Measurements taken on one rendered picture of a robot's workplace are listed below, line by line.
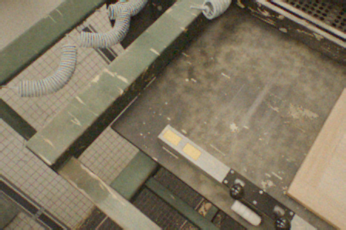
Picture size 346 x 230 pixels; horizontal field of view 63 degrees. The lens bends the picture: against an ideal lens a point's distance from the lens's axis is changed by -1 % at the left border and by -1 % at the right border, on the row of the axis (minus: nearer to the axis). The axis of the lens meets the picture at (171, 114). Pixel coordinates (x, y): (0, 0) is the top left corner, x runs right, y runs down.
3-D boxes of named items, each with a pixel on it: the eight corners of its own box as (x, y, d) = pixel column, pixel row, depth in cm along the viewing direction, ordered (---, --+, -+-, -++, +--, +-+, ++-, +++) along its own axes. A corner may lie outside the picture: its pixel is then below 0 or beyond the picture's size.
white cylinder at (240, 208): (229, 209, 79) (254, 227, 77) (232, 207, 76) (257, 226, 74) (235, 200, 80) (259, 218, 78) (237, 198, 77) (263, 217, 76)
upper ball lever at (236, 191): (241, 192, 78) (239, 205, 65) (229, 184, 79) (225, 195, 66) (249, 180, 78) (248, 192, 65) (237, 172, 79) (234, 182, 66)
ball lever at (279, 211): (279, 220, 75) (286, 239, 62) (267, 211, 76) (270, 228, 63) (288, 208, 75) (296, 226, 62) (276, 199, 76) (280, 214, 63)
